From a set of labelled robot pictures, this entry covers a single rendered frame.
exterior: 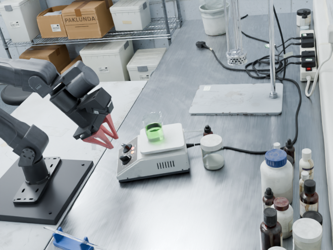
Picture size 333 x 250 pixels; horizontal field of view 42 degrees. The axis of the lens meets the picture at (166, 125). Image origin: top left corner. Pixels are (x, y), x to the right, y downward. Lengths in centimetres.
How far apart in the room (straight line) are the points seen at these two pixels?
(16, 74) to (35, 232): 39
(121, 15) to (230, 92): 199
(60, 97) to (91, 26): 234
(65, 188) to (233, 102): 62
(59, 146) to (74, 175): 21
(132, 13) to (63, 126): 193
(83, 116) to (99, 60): 244
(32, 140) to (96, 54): 236
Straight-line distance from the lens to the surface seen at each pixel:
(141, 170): 116
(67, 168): 129
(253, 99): 146
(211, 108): 144
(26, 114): 171
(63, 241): 107
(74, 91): 105
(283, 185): 101
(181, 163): 116
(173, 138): 117
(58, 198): 119
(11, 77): 109
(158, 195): 113
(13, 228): 119
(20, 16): 365
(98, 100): 102
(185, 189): 113
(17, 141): 117
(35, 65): 108
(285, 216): 95
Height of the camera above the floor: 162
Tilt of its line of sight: 31 degrees down
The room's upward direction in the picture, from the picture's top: 10 degrees counter-clockwise
